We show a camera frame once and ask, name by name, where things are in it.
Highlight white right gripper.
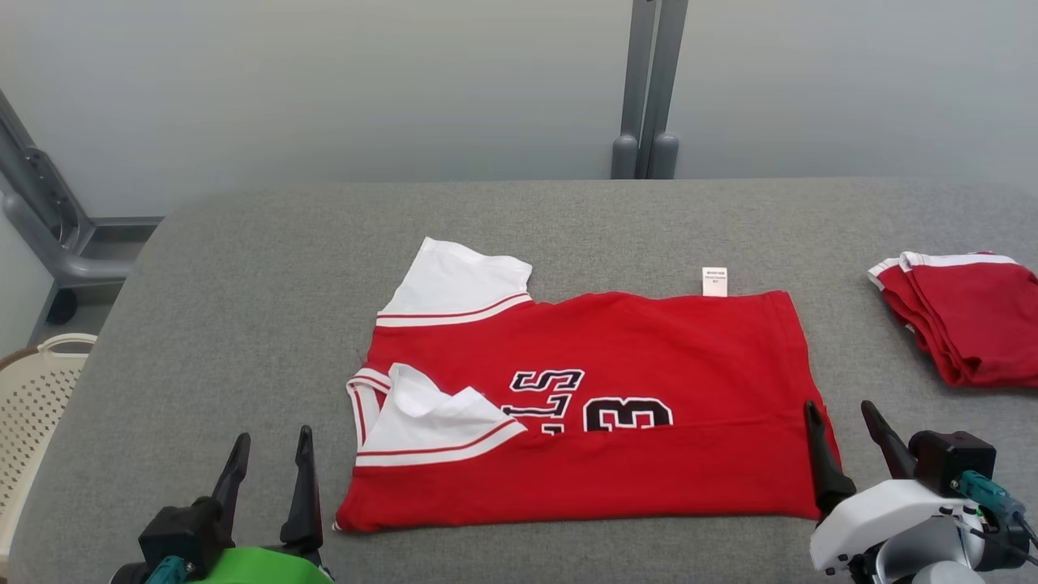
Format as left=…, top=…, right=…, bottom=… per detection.
left=803, top=400, right=986, bottom=577

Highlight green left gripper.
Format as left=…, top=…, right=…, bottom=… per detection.
left=195, top=425, right=335, bottom=584

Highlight red Bulls 23 shorts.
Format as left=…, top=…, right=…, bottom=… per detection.
left=868, top=251, right=1038, bottom=388

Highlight red and white jersey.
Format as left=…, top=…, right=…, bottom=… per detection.
left=332, top=237, right=844, bottom=535

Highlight cream plastic laundry basket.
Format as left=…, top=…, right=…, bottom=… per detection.
left=0, top=333, right=98, bottom=560

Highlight black cable with teal plug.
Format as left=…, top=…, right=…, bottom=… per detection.
left=950, top=470, right=1038, bottom=552
left=146, top=556, right=191, bottom=584

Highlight grey double metal post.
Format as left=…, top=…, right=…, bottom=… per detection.
left=610, top=0, right=690, bottom=180

